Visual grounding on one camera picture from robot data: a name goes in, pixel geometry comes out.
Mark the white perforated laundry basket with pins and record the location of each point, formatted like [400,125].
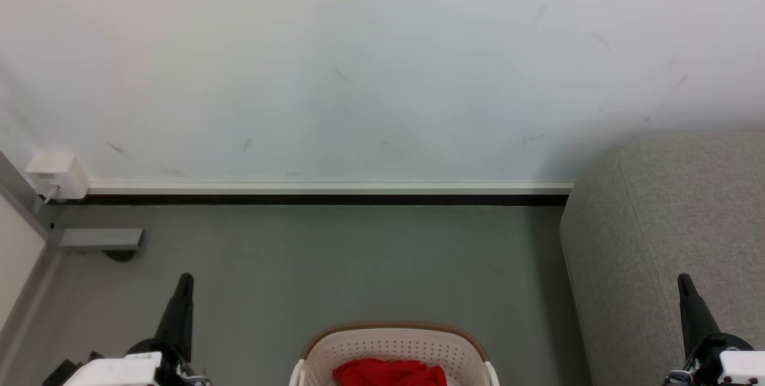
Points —
[394,347]

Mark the black baseboard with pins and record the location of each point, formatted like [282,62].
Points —
[311,200]

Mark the white wall socket box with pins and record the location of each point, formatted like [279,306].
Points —
[58,175]

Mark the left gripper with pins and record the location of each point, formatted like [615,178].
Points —
[119,369]

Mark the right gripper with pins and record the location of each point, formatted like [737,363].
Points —
[732,365]

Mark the grey metal partition foot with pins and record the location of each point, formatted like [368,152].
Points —
[98,238]

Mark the red shirt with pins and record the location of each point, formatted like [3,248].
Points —
[388,373]

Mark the white wall trunking strip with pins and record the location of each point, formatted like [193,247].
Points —
[329,188]

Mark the grey fabric sofa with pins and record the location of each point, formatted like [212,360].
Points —
[669,254]

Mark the grey metal partition frame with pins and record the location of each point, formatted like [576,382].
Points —
[18,201]

